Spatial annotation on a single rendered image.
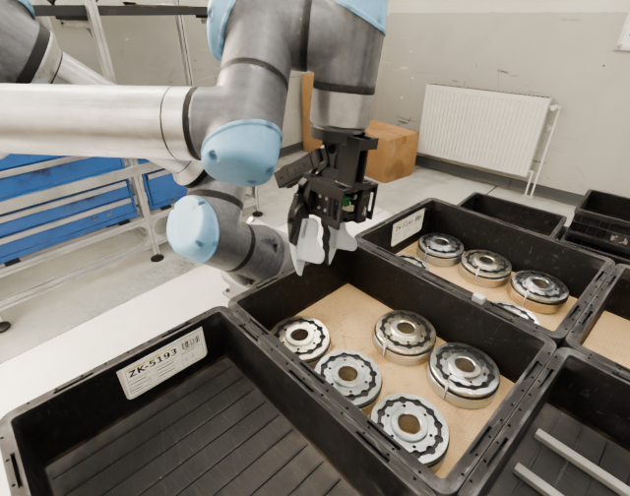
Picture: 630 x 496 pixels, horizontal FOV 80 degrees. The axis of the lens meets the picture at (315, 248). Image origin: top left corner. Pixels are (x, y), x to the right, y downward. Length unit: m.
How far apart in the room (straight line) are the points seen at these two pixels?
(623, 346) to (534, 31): 2.97
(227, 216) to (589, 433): 0.67
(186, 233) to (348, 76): 0.43
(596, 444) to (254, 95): 0.62
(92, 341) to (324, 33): 0.80
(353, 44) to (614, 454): 0.61
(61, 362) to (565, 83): 3.42
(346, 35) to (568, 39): 3.14
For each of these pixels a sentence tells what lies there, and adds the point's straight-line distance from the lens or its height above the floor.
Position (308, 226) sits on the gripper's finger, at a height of 1.07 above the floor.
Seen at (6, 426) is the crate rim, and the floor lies 0.93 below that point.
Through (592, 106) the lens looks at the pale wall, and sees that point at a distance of 3.54.
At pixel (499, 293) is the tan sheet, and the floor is 0.83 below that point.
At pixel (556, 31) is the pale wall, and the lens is 3.56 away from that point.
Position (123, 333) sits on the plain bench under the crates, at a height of 0.70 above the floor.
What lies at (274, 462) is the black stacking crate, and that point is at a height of 0.83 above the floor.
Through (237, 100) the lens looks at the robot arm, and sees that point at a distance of 0.39.
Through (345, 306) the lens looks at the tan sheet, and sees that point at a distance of 0.76.
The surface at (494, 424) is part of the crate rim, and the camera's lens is 0.51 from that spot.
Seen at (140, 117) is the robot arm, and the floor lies 1.23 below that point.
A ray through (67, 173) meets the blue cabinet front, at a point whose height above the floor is 0.65.
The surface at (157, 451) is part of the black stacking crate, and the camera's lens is 0.61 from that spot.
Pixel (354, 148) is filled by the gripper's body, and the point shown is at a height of 1.19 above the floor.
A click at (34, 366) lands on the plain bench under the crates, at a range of 1.00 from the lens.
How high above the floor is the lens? 1.32
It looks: 32 degrees down
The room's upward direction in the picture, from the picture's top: straight up
